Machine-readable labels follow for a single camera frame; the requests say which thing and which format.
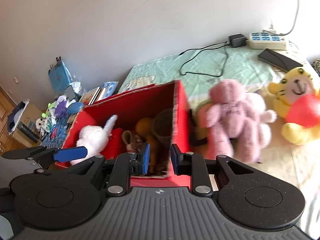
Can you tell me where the grey wall cable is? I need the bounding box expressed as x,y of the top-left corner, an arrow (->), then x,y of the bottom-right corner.
262,0 -> 300,36

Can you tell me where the black thermos bottle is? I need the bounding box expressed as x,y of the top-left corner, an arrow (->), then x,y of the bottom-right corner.
17,121 -> 40,142

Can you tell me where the purple toy figure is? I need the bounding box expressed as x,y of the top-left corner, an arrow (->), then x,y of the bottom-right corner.
54,100 -> 67,119

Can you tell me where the yellow tiger plush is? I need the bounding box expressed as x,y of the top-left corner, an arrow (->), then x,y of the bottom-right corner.
268,67 -> 319,145

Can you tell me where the green bed sheet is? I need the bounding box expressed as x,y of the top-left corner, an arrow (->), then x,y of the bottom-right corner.
117,42 -> 320,233

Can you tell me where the picture book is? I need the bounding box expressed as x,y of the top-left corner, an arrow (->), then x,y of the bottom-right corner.
79,87 -> 100,106

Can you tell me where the white plush bunny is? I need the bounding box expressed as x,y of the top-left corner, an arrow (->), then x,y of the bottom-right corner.
70,115 -> 118,165

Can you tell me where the blue gift bag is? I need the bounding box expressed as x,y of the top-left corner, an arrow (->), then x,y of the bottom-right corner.
48,56 -> 73,95

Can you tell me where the pink plush bear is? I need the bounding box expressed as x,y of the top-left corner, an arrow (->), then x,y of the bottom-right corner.
197,79 -> 277,163

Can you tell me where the blue round toy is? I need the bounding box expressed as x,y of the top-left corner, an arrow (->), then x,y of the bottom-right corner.
67,102 -> 84,114

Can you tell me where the black adapter cable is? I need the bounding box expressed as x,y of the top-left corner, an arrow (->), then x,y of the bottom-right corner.
178,41 -> 232,78

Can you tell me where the red cardboard box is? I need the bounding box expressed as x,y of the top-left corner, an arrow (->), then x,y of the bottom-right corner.
55,80 -> 198,189

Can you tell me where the black power adapter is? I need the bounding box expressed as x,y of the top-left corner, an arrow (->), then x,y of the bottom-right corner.
228,34 -> 247,48

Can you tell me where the white charger plug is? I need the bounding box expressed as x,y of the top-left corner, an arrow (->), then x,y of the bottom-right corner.
268,24 -> 277,34

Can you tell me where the white power strip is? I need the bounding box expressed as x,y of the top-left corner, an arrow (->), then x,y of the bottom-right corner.
248,32 -> 288,50

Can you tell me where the brown plush toy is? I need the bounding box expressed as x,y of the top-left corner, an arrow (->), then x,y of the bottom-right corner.
121,108 -> 173,177

